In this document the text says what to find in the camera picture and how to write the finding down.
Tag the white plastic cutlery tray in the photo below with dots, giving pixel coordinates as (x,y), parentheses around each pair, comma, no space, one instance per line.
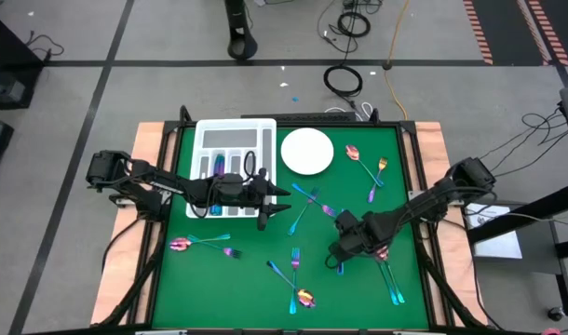
(228,138)

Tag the black power strip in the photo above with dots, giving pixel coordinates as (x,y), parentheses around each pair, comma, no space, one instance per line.
(298,116)

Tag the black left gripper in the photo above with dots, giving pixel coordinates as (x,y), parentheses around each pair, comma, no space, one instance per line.
(247,193)

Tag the black metal stand frame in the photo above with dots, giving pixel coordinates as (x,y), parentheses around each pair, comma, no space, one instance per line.
(521,214)

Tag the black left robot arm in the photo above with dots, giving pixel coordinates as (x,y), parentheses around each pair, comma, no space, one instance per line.
(158,179)

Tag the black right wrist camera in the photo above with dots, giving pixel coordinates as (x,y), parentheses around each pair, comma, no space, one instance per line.
(345,221)

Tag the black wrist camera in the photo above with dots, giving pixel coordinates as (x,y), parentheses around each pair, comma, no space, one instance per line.
(345,221)
(263,222)

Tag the grey metal mounting plate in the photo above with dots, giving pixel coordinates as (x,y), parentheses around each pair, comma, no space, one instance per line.
(414,195)
(121,203)

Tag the white round plate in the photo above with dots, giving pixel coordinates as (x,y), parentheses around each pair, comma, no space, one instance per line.
(307,151)

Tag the wooden table board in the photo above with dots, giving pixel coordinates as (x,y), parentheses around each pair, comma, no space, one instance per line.
(149,132)

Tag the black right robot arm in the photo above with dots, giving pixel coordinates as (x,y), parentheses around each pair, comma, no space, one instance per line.
(419,207)

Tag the black round caster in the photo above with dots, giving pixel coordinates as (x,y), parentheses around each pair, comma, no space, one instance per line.
(555,313)

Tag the pink object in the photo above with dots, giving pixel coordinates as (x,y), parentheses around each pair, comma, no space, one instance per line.
(551,331)

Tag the white panel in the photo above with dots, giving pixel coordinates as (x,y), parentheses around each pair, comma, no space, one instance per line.
(498,244)

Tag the black floor stand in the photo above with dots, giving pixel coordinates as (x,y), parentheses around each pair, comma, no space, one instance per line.
(235,14)

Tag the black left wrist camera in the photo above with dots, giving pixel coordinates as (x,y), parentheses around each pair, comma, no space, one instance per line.
(263,222)

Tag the green table mat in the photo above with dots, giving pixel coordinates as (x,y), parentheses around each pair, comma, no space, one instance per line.
(247,274)

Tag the black cabinet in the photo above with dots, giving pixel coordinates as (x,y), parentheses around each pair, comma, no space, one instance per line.
(9,56)

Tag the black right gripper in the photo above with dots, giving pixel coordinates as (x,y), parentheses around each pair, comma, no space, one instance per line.
(358,239)

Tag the iridescent cutlery set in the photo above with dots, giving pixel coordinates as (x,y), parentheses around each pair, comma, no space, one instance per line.
(297,222)

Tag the iridescent fork with gold head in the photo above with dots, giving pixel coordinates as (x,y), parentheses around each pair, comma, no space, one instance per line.
(382,163)

